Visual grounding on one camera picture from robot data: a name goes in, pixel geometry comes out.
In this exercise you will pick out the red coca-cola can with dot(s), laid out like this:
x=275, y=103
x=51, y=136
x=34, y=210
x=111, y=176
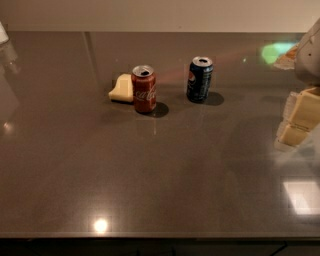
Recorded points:
x=144, y=88

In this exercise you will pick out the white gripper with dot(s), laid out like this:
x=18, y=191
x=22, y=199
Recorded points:
x=310, y=60

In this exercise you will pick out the cream plastic block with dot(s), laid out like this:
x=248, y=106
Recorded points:
x=123, y=90

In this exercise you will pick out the blue pepsi can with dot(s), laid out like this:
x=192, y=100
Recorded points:
x=199, y=79

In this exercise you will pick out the white object at left edge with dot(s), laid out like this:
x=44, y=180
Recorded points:
x=3, y=34

